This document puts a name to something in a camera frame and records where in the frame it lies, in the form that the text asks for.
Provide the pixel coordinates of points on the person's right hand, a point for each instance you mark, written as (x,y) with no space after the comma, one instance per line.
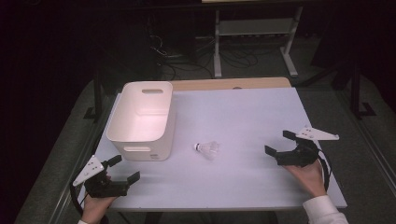
(306,179)

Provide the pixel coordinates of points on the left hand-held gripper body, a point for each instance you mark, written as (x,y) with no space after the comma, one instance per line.
(102,188)

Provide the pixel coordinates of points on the white shuttlecock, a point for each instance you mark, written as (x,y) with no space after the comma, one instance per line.
(209,149)

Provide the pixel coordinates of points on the black metal stand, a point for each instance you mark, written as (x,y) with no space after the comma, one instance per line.
(355,93)

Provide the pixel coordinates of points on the person's left hand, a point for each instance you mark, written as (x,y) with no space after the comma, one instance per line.
(95,209)

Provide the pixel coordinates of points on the white storage bin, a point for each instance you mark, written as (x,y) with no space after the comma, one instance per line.
(141,124)

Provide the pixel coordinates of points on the white metal desk frame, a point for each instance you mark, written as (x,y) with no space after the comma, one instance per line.
(255,28)

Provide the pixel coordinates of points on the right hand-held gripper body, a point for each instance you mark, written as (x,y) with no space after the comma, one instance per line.
(299,155)

